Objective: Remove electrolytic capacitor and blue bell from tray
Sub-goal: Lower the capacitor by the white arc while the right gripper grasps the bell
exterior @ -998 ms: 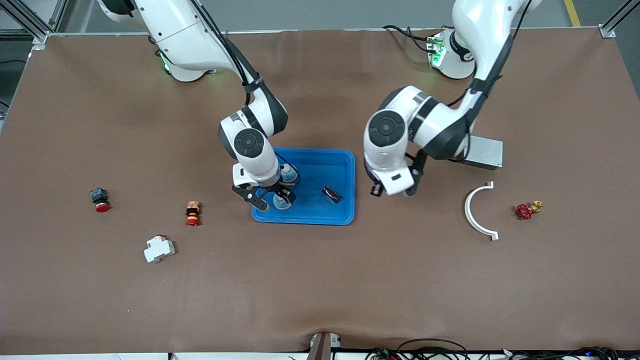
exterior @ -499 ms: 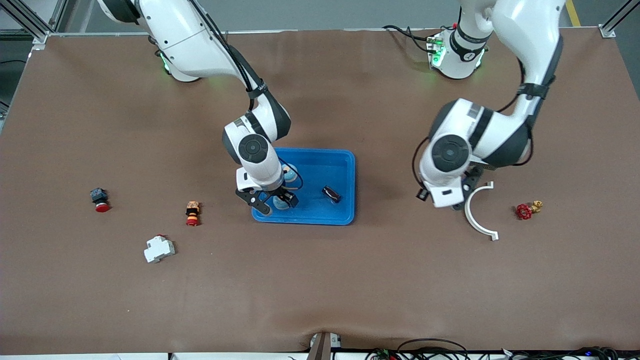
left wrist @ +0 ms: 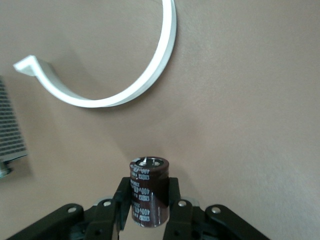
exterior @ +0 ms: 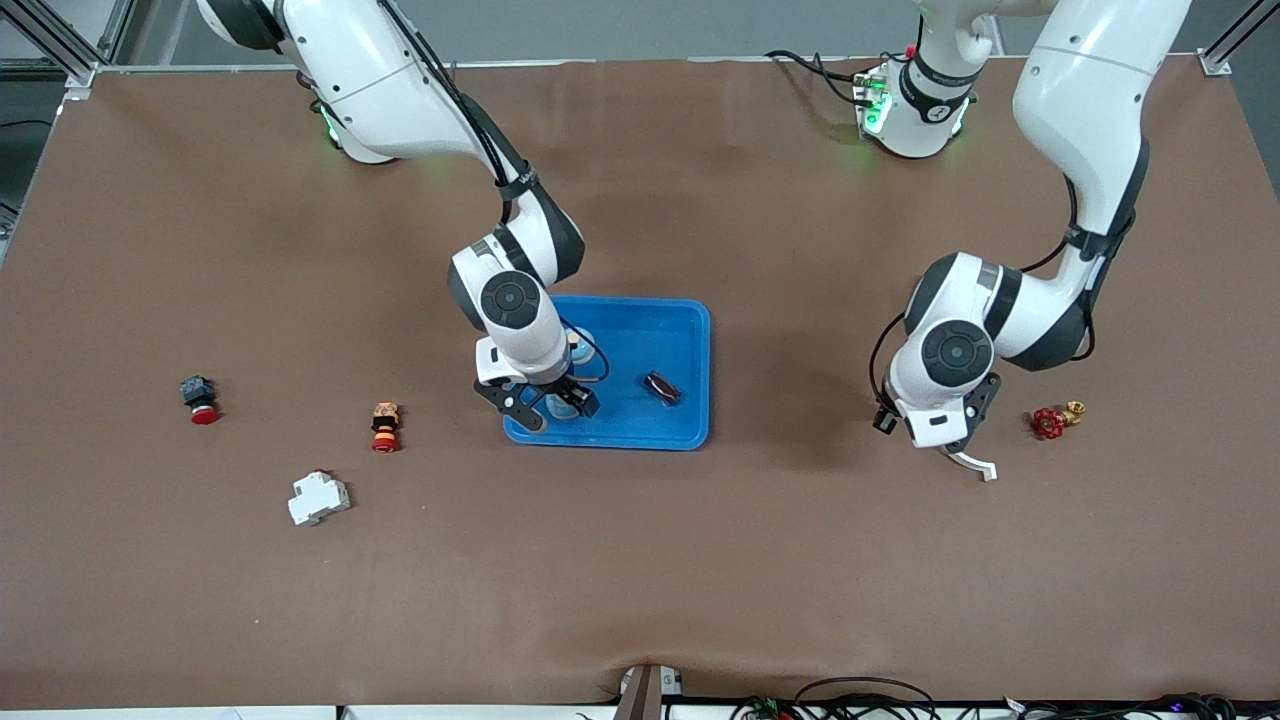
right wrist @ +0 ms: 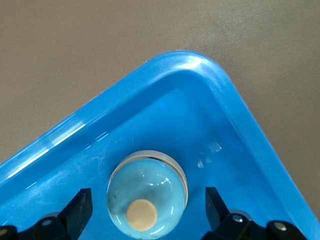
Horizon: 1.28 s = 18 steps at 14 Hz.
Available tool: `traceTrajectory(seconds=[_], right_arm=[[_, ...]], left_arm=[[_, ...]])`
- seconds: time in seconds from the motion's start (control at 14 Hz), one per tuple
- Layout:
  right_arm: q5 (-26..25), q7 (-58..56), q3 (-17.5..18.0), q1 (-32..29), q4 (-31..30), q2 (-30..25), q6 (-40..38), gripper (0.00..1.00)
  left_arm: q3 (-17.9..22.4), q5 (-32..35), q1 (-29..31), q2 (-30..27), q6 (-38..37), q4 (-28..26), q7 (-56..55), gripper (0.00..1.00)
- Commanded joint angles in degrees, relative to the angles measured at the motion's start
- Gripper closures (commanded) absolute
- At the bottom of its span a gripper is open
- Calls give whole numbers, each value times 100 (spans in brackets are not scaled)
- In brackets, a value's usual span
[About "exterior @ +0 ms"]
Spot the white curved plastic piece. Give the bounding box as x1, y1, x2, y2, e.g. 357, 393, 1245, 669
940, 448, 999, 483

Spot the red handwheel brass valve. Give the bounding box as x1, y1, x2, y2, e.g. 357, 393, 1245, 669
1031, 401, 1087, 442

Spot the blue plastic tray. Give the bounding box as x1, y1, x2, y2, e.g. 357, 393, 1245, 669
503, 295, 712, 452

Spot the white circuit breaker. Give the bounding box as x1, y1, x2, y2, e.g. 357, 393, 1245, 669
288, 468, 352, 528

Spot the red mushroom push button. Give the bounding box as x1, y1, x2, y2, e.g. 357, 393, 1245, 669
180, 375, 222, 426

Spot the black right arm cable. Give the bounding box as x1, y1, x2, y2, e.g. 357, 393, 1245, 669
378, 0, 610, 386

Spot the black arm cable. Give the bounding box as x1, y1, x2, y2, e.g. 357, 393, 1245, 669
868, 175, 1096, 406
378, 0, 610, 386

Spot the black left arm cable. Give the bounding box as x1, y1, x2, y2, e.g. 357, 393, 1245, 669
868, 175, 1096, 406

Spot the black looped floor cable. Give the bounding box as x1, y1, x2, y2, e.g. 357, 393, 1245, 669
735, 677, 941, 720

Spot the black cable bundle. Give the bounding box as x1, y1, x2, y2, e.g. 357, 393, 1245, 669
1000, 692, 1241, 720

